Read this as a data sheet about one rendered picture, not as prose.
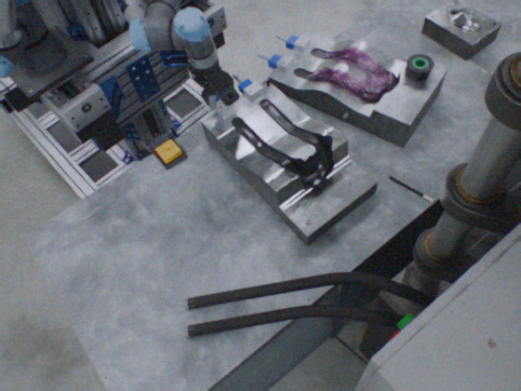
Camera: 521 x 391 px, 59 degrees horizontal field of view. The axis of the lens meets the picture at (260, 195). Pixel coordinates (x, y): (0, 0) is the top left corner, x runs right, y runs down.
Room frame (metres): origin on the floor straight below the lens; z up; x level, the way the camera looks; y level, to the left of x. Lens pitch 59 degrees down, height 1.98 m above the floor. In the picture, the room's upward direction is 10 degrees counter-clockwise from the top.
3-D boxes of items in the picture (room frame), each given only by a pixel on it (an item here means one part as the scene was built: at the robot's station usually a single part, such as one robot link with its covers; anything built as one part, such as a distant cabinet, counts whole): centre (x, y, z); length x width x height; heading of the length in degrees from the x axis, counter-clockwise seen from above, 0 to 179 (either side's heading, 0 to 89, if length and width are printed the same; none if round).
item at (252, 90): (1.07, -0.01, 0.89); 0.13 x 0.05 x 0.05; 29
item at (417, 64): (0.99, -0.54, 0.93); 0.08 x 0.08 x 0.04
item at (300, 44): (1.28, -0.20, 0.86); 0.13 x 0.05 x 0.05; 46
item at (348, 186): (0.81, -0.09, 0.87); 0.50 x 0.26 x 0.14; 29
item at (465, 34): (1.22, -0.79, 0.84); 0.20 x 0.15 x 0.07; 29
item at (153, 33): (0.98, 0.18, 1.23); 0.11 x 0.11 x 0.08; 76
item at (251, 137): (0.83, -0.10, 0.92); 0.35 x 0.16 x 0.09; 29
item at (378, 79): (1.05, -0.36, 0.90); 0.26 x 0.18 x 0.08; 46
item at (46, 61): (1.19, 0.58, 1.09); 0.15 x 0.15 x 0.10
